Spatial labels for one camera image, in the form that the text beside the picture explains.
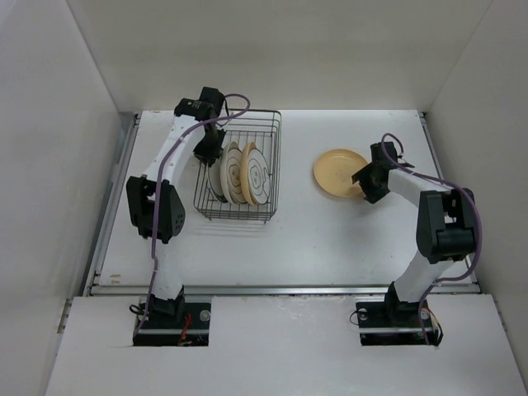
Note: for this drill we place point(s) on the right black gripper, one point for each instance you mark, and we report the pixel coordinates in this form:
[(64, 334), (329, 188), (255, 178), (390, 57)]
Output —
[(373, 195)]

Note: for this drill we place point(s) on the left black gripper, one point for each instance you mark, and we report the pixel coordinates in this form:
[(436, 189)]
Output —
[(209, 155)]

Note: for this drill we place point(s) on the white plate green lettered rim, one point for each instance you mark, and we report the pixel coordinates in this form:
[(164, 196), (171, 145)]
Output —
[(213, 175)]

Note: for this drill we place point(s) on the yellow plate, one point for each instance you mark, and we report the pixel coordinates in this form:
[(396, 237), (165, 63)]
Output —
[(333, 171)]

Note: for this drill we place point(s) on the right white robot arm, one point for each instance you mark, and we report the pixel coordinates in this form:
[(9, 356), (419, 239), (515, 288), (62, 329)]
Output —
[(448, 229)]

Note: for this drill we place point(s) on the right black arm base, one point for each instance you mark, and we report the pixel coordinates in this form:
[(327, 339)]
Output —
[(414, 328)]

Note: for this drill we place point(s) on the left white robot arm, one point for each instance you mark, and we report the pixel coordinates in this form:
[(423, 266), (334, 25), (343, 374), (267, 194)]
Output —
[(155, 208)]

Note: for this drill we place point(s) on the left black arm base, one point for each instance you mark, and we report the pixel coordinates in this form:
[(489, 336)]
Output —
[(189, 327)]

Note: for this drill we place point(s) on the yellow-backed white plate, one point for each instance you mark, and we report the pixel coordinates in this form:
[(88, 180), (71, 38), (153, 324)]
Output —
[(255, 175)]

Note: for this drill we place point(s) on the grey wire dish rack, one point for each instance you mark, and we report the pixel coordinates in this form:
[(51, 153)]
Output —
[(264, 129)]

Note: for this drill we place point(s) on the aluminium table rail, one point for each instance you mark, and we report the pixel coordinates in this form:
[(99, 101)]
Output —
[(315, 243)]

